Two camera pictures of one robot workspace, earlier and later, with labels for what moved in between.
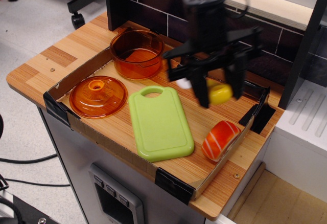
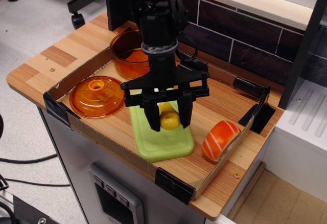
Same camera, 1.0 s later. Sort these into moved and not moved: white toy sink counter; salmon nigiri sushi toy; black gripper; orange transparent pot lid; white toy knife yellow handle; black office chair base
Moved: white toy knife yellow handle; black gripper
Not moved: white toy sink counter; orange transparent pot lid; salmon nigiri sushi toy; black office chair base
